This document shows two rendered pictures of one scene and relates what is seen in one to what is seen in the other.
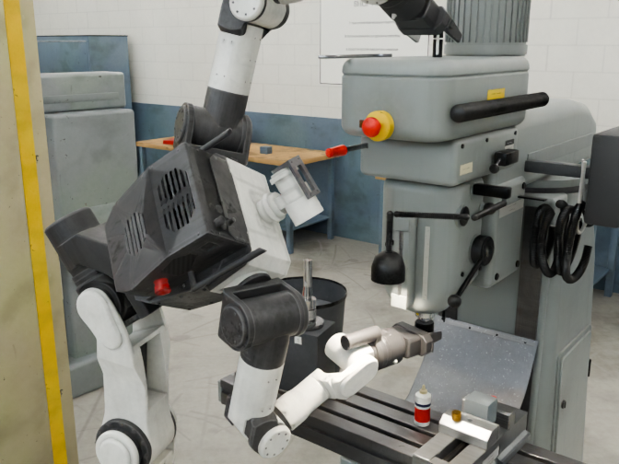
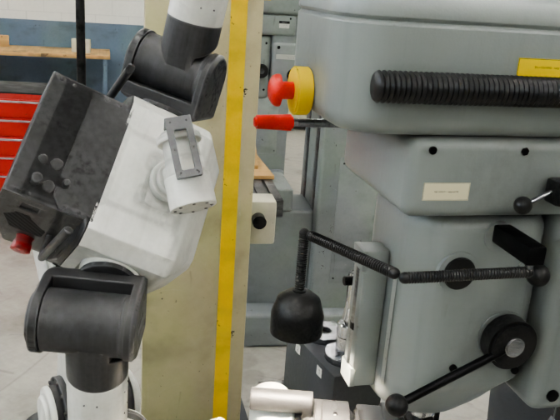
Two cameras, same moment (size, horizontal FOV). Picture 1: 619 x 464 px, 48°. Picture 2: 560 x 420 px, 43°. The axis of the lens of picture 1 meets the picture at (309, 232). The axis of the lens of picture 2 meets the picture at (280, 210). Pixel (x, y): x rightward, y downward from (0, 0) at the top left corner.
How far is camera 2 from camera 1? 96 cm
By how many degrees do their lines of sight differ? 36
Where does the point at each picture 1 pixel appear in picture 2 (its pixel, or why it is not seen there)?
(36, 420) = (202, 351)
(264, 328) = (53, 333)
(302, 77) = not seen: outside the picture
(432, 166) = (391, 174)
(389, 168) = (360, 165)
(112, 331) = not seen: hidden behind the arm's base
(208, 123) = (152, 57)
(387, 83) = (315, 22)
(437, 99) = (357, 57)
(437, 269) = (401, 344)
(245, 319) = (28, 312)
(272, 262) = (132, 253)
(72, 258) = not seen: hidden behind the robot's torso
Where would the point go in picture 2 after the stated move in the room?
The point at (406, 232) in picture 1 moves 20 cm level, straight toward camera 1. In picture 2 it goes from (362, 271) to (251, 307)
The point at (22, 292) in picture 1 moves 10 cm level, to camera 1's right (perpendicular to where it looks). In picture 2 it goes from (207, 223) to (227, 230)
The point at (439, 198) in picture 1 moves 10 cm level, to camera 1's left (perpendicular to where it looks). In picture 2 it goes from (413, 231) to (348, 212)
